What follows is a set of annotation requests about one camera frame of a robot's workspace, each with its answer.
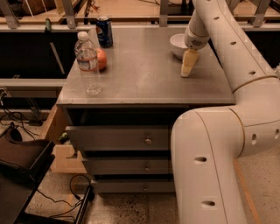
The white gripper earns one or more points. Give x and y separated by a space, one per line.
194 39

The white ceramic bowl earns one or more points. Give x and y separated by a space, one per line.
178 46

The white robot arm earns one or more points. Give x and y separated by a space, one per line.
206 141

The clear plastic water bottle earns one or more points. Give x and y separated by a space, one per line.
87 60

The grey drawer cabinet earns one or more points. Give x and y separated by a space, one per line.
142 85

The orange fruit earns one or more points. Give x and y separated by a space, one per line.
102 58

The blue pepsi can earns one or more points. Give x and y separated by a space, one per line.
104 31

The middle grey drawer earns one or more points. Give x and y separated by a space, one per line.
127 165

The grey drawer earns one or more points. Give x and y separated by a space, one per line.
127 165
119 138
133 186

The top grey drawer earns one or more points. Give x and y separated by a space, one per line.
119 138

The bottom grey drawer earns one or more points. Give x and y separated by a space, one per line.
133 186

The wooden box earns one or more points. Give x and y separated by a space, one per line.
66 160

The black cart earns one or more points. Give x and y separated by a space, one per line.
23 165

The green handled screwdriver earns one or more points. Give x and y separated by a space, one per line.
48 31

